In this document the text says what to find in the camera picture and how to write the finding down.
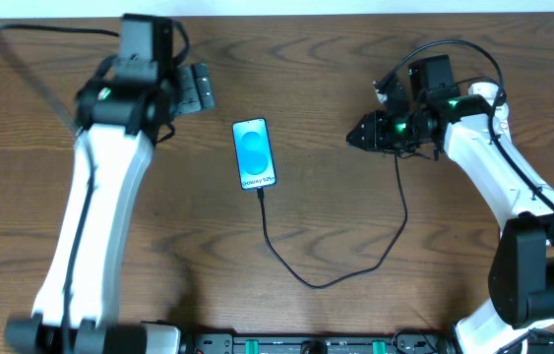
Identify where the blue Galaxy smartphone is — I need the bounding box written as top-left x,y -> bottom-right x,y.
231,118 -> 277,191

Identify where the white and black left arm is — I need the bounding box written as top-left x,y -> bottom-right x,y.
4,14 -> 215,353

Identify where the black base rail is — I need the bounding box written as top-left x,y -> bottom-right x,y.
178,329 -> 462,354

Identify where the black USB charging cable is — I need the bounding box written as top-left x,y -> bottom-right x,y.
255,152 -> 409,290

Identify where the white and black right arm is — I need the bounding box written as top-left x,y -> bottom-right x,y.
346,55 -> 554,353

